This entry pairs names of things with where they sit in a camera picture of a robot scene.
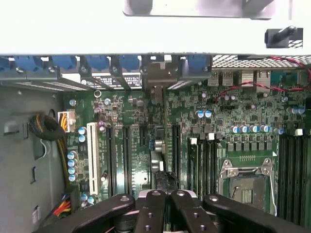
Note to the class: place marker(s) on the cpu socket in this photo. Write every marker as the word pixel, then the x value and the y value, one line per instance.
pixel 245 173

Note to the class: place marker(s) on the metal socket cover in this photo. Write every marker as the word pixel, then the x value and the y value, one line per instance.
pixel 247 194

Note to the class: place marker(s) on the blue slot clip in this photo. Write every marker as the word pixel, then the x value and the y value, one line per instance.
pixel 128 62
pixel 5 64
pixel 97 63
pixel 25 63
pixel 64 62
pixel 198 66

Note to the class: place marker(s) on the short black expansion slot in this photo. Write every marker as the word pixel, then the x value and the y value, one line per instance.
pixel 143 136

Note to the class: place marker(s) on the metal locking lever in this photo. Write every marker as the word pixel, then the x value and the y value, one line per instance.
pixel 273 194

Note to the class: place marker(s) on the green motherboard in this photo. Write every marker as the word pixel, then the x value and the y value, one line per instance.
pixel 141 167

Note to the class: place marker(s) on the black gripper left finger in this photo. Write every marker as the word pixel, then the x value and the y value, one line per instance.
pixel 150 213

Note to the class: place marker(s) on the white power connector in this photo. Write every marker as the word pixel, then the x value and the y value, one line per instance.
pixel 70 121

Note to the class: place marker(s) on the black open pc case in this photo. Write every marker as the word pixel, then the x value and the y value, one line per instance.
pixel 24 157

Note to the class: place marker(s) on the long black expansion slot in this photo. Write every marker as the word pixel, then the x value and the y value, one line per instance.
pixel 110 157
pixel 176 155
pixel 127 160

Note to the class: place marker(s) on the white expansion slot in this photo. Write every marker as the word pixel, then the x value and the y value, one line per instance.
pixel 93 157

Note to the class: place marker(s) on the black case latch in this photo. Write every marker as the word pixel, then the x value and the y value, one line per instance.
pixel 272 38

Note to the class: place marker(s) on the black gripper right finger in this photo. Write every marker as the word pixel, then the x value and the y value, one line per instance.
pixel 192 213

